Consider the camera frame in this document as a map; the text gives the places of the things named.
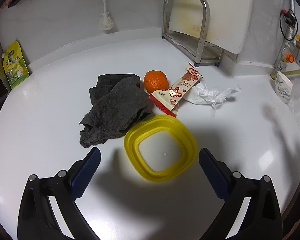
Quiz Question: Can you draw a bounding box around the crumpled white tissue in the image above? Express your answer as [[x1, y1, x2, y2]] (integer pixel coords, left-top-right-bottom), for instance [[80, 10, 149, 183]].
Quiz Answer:
[[184, 81, 242, 110]]

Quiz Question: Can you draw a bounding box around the white bottle brush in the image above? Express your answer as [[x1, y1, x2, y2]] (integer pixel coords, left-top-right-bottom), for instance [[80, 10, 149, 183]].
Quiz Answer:
[[97, 0, 113, 31]]

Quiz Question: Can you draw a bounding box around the orange mandarin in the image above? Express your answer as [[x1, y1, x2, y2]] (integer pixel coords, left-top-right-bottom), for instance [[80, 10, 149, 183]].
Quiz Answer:
[[143, 70, 169, 93]]

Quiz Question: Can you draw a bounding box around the metal cutting board rack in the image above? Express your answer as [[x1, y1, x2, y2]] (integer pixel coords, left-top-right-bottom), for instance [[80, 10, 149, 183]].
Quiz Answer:
[[162, 0, 224, 67]]

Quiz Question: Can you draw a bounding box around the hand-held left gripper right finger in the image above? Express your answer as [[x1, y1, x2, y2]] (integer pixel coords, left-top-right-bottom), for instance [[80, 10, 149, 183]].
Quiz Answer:
[[197, 147, 283, 240]]

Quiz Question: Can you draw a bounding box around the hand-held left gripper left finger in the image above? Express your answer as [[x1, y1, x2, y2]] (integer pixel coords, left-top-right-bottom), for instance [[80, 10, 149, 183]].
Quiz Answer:
[[17, 147, 102, 240]]

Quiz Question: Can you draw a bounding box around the green seasoning pouch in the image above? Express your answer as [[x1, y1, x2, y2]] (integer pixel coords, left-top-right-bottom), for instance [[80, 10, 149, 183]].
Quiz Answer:
[[1, 40, 30, 90]]

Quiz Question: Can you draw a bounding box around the dark grey cloth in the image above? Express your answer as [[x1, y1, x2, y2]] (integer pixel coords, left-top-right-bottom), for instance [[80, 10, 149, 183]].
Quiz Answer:
[[79, 73, 153, 148]]

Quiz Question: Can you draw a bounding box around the gas valve assembly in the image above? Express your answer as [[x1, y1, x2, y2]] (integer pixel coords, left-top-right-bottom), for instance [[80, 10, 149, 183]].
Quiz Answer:
[[274, 9, 300, 69]]

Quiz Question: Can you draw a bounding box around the white cutting board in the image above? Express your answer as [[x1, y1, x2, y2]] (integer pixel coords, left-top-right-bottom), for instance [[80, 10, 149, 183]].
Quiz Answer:
[[167, 0, 255, 55]]

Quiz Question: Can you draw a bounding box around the red and white snack wrapper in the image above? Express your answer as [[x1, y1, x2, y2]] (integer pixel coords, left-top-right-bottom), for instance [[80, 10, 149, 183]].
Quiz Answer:
[[149, 62, 204, 118]]

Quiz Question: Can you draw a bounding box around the green patterned bowl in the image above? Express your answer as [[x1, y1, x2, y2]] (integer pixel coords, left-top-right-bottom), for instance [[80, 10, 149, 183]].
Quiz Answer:
[[274, 70, 294, 104]]

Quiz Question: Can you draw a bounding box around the yellow plastic container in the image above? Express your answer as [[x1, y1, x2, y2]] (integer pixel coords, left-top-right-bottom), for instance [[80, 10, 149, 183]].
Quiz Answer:
[[124, 114, 199, 182]]

